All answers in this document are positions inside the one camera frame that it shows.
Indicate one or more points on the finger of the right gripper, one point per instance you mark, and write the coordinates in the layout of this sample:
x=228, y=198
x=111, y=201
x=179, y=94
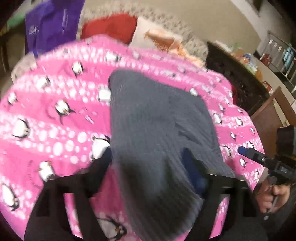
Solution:
x=257, y=157

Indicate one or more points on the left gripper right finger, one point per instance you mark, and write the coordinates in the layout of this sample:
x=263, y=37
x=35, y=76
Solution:
x=242, y=220

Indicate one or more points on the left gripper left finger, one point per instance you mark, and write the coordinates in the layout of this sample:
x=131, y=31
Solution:
x=63, y=210

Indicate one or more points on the grey pinstriped suit jacket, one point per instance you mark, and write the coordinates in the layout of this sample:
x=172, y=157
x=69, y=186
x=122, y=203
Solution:
x=163, y=141

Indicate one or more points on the person's right hand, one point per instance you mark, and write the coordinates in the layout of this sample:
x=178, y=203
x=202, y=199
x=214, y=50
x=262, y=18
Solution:
x=271, y=198

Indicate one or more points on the brown wooden chair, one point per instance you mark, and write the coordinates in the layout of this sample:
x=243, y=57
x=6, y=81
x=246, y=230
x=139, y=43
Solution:
x=266, y=120

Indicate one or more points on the dark carved wooden cabinet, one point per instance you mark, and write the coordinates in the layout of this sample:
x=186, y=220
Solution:
x=251, y=92

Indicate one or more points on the red cloth beside bed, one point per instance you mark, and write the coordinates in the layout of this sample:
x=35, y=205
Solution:
x=235, y=96

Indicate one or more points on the metal rack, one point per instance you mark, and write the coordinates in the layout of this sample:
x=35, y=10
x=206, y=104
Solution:
x=279, y=56

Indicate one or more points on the pink penguin bedspread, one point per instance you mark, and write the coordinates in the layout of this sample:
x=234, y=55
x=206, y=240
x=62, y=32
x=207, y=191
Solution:
x=56, y=116

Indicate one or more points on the grey floral quilt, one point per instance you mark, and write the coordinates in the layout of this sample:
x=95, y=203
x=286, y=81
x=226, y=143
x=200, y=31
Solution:
x=168, y=21

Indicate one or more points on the white orange pillow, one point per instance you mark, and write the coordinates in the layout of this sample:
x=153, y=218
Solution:
x=149, y=35

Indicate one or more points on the red heart cushion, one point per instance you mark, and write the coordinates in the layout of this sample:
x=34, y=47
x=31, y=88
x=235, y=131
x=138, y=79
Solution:
x=117, y=26

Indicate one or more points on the purple tote bag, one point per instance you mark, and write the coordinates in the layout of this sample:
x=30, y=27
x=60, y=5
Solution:
x=51, y=24

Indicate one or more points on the green plastic container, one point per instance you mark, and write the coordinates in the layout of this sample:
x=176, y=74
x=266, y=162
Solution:
x=15, y=21

